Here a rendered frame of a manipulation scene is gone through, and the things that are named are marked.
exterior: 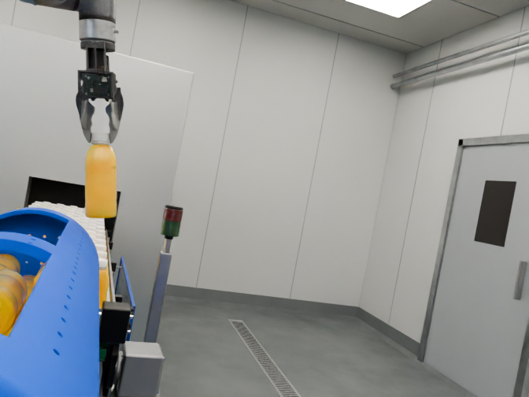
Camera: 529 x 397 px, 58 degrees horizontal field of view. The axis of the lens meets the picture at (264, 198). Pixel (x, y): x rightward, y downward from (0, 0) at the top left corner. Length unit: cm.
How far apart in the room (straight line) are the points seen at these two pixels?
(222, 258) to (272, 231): 67
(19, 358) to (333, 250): 568
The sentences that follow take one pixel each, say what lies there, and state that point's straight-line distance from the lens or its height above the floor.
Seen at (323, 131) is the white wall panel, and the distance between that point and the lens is 586.
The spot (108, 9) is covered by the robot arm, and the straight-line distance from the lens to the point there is 112.
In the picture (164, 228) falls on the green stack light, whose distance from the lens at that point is 162.
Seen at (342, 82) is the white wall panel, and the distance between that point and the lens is 603.
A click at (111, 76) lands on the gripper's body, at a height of 154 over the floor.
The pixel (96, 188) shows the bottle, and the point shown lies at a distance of 112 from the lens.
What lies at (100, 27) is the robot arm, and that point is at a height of 164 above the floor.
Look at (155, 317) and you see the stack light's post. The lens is 169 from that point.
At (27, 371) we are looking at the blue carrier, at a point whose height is 121.
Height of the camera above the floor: 136
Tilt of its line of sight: 1 degrees down
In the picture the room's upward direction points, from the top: 10 degrees clockwise
